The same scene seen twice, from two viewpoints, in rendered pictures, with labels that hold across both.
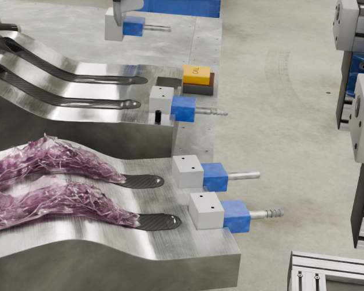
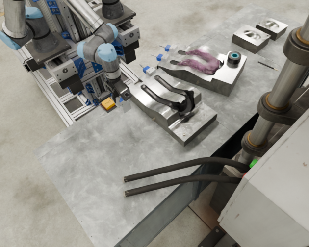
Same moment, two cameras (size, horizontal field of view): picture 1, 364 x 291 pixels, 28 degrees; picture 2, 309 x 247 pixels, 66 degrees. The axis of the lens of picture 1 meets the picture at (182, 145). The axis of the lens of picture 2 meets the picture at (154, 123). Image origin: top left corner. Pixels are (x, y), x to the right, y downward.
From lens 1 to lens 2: 208 cm
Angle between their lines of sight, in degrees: 86
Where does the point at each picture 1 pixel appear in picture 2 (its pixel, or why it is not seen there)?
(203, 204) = (174, 46)
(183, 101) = (147, 68)
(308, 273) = not seen: hidden behind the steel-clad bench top
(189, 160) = (164, 56)
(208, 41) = (65, 133)
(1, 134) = not seen: hidden behind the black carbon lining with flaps
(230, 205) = (167, 47)
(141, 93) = (149, 80)
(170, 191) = (171, 58)
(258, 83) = not seen: outside the picture
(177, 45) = (80, 135)
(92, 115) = (168, 78)
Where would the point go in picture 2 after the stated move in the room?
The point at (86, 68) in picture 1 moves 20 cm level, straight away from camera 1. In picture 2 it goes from (148, 101) to (125, 125)
